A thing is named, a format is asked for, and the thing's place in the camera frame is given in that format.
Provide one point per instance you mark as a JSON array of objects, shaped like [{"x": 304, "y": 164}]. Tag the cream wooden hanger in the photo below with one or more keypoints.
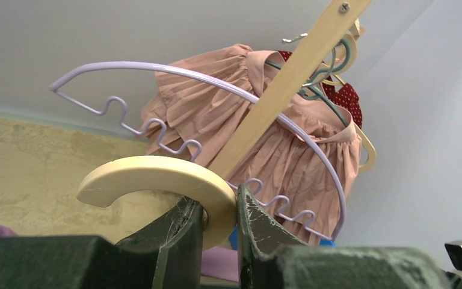
[
  {"x": 112, "y": 180},
  {"x": 353, "y": 34}
]

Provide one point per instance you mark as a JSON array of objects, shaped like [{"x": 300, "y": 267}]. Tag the purple pleated skirt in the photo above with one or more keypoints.
[{"x": 218, "y": 262}]

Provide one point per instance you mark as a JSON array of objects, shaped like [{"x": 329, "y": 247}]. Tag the cream wooden hanger front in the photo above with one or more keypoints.
[{"x": 112, "y": 180}]

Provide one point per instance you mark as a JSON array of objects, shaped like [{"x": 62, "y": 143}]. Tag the wooden clothes rack frame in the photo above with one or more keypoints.
[{"x": 326, "y": 32}]

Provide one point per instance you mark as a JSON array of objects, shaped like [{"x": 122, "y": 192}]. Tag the red polka dot dress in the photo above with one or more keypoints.
[{"x": 345, "y": 98}]

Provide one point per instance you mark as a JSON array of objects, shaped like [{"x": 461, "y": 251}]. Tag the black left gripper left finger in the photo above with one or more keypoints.
[{"x": 172, "y": 246}]

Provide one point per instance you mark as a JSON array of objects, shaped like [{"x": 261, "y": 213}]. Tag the metal rack rod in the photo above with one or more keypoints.
[{"x": 294, "y": 39}]

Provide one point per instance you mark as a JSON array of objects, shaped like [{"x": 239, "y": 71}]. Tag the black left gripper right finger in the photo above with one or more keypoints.
[{"x": 262, "y": 241}]

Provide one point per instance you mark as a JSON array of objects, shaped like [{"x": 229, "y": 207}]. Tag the teal hanger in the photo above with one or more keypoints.
[{"x": 313, "y": 90}]

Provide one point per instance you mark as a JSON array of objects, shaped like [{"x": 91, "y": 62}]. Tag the pink pleated skirt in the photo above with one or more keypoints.
[{"x": 284, "y": 163}]

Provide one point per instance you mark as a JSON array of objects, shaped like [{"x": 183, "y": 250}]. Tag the cream wooden hanger rear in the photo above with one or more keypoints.
[{"x": 353, "y": 34}]

